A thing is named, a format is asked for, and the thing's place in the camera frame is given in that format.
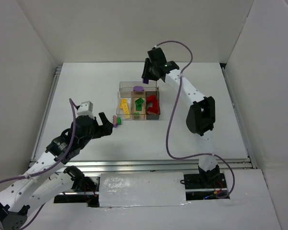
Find purple tan flower lego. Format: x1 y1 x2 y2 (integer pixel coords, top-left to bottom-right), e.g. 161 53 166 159
112 115 118 128

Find purple rounded lego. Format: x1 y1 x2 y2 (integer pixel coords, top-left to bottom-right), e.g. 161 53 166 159
133 86 144 92

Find red rounded lego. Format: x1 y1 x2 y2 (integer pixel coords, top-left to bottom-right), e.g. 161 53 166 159
146 95 156 104

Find long yellow lego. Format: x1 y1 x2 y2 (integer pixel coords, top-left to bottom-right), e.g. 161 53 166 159
122 103 130 119

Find green rounded lego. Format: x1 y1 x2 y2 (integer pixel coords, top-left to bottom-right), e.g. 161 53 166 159
134 98 144 106

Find green rectangular lego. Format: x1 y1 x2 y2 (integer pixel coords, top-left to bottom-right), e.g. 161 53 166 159
135 104 142 111

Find yellow lego brick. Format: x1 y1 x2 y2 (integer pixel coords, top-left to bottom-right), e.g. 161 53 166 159
120 99 127 109

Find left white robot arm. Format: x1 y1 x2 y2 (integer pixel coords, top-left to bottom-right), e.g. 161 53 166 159
0 113 113 230

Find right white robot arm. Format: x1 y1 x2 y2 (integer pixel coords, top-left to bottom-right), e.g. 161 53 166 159
142 47 220 184

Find long clear container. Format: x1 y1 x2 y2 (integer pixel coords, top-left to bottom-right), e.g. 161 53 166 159
118 81 158 98

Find small clear container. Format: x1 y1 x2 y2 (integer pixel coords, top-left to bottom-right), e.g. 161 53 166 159
116 92 132 120

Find tan translucent container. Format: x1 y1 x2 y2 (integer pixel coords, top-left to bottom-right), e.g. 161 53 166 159
131 91 146 120

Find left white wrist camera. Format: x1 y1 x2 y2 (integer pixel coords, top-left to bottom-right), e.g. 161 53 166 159
77 101 95 119

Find aluminium front rail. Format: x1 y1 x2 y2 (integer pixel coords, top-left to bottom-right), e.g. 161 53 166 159
28 158 252 173

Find aluminium rail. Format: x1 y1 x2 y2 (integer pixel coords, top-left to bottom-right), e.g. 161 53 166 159
30 66 62 162
28 158 252 173

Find left aluminium rail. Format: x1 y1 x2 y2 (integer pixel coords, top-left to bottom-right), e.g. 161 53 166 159
30 66 62 162

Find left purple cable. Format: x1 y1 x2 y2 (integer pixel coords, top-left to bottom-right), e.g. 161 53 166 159
0 98 81 230

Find purple cable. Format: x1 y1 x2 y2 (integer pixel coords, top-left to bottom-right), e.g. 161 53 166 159
0 98 81 230
156 40 236 199

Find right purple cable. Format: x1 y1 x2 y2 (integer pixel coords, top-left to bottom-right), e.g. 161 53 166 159
156 40 236 199

